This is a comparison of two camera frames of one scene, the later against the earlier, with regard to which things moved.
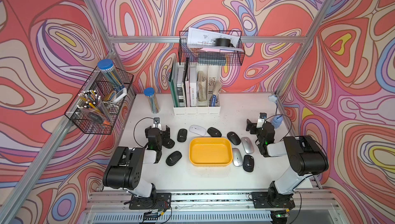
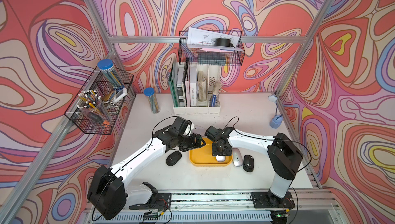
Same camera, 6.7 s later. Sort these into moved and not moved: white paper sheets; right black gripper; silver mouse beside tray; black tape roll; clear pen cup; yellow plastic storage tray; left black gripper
Moved: right black gripper; left black gripper
Not moved: black tape roll; yellow plastic storage tray; white paper sheets; silver mouse beside tray; clear pen cup
